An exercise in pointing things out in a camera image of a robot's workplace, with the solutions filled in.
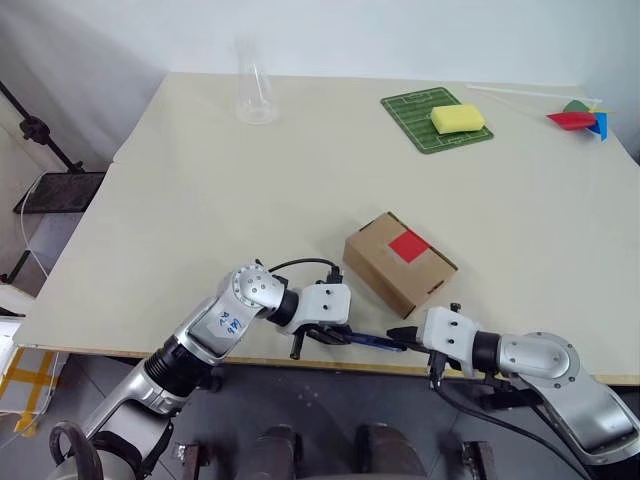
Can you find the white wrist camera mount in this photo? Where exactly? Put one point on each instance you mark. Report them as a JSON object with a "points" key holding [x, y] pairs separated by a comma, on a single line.
{"points": [[450, 332], [322, 305]]}

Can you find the white board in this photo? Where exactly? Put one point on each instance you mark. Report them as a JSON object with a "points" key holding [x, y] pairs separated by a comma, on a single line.
{"points": [[7, 340]]}

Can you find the brown cardboard box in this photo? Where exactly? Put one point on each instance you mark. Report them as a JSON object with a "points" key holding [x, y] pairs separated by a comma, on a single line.
{"points": [[395, 280]]}

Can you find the green football pitch mat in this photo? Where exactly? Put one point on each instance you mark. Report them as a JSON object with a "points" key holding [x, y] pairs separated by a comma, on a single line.
{"points": [[415, 115]]}

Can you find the red tape patch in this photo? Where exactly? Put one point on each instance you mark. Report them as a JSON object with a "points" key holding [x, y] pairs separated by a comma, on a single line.
{"points": [[409, 246]]}

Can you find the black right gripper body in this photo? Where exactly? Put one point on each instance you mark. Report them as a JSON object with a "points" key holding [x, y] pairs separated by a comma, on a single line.
{"points": [[436, 362]]}

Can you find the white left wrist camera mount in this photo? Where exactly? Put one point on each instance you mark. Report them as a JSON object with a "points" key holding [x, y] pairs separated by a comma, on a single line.
{"points": [[322, 305]]}

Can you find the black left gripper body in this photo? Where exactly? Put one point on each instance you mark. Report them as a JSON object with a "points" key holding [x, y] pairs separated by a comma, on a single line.
{"points": [[297, 347]]}

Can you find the black stand pole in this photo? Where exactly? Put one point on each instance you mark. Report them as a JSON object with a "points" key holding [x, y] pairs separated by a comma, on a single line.
{"points": [[35, 127]]}

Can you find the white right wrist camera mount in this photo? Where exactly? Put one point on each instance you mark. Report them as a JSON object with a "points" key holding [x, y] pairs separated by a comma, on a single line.
{"points": [[450, 332]]}

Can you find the clear plastic cup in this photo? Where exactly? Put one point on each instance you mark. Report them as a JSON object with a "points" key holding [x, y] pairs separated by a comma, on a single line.
{"points": [[256, 100]]}

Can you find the colourful paper pinwheel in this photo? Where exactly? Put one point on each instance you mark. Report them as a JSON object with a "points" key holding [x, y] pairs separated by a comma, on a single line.
{"points": [[575, 119]]}

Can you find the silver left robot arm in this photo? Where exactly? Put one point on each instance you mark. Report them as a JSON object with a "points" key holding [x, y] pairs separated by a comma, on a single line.
{"points": [[210, 325]]}

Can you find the dark metal bracket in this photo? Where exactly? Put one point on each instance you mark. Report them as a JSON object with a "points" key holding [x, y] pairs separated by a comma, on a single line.
{"points": [[192, 460], [479, 460]]}

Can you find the yellow floor tape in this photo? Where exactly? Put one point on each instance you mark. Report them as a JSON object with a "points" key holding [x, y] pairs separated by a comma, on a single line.
{"points": [[30, 380]]}

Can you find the dark rounded shape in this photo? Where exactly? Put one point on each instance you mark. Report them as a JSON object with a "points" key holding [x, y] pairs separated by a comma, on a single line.
{"points": [[277, 452], [387, 452]]}

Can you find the black mesh tray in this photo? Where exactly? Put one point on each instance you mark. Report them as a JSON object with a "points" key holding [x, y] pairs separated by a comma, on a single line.
{"points": [[62, 192]]}

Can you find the yellow sponge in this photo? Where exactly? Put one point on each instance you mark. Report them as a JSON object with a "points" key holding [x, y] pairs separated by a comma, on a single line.
{"points": [[457, 119]]}

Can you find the blue box cutter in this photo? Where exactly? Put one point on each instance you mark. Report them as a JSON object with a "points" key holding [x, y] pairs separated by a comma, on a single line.
{"points": [[375, 341]]}

